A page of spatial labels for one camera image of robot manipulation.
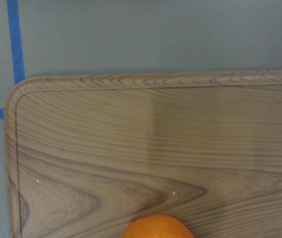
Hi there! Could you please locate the orange fruit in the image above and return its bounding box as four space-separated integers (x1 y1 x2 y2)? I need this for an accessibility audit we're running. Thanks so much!
121 215 194 238

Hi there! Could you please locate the brown wooden tray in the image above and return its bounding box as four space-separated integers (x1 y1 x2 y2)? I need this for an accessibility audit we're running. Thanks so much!
5 70 282 238

